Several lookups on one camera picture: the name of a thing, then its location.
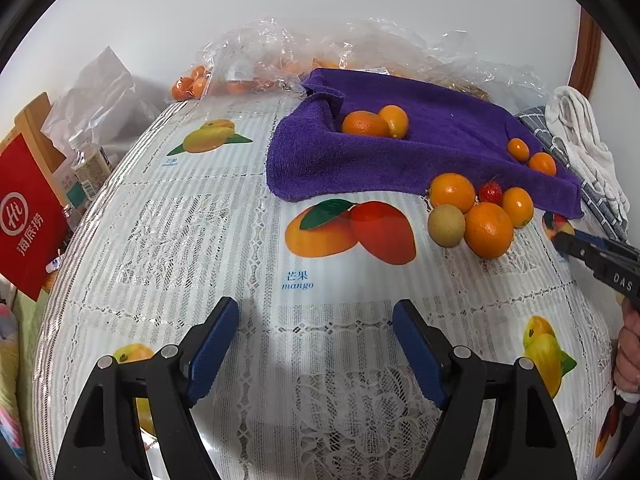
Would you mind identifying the oval kumquat orange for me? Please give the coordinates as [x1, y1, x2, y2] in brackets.
[501, 186, 535, 229]

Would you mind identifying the large orange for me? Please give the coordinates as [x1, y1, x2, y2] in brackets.
[464, 203, 514, 259]

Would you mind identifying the small mandarin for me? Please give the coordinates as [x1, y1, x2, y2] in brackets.
[528, 152, 556, 177]

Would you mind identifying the small red apple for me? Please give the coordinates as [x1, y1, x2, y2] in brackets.
[477, 180, 503, 206]

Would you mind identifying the small orange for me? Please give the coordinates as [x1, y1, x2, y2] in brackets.
[506, 138, 530, 164]

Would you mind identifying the tan longan fruit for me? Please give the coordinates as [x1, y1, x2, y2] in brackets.
[427, 204, 465, 248]

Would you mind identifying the round mandarin orange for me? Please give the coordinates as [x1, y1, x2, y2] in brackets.
[428, 172, 476, 214]

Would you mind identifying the person's right hand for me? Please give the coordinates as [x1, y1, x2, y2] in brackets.
[614, 308, 640, 393]

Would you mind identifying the white striped towel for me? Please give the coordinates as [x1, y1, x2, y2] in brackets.
[544, 86, 630, 240]

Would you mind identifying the grey checked cloth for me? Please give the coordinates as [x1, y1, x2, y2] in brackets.
[516, 106, 628, 243]

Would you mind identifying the red paper gift bag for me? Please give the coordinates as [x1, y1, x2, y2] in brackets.
[0, 136, 67, 300]

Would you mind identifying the oval kumquat on towel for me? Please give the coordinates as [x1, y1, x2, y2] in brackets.
[378, 104, 409, 139]

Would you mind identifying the clear bag of longans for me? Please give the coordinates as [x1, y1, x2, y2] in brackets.
[340, 18, 549, 114]

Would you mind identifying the clear plastic bottle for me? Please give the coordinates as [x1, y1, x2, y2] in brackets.
[68, 132, 112, 200]

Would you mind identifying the purple towel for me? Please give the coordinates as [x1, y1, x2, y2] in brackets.
[266, 68, 582, 219]

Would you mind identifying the mandarin on towel left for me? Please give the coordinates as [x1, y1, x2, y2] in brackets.
[341, 110, 390, 138]

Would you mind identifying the wooden chair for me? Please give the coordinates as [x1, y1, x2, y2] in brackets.
[1, 92, 65, 174]

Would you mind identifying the white plastic bag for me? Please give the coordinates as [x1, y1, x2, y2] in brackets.
[41, 48, 160, 164]

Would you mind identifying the clear bag of oranges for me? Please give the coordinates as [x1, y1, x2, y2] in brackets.
[168, 18, 346, 102]

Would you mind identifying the brown wooden door frame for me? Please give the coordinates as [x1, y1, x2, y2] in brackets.
[568, 8, 602, 98]

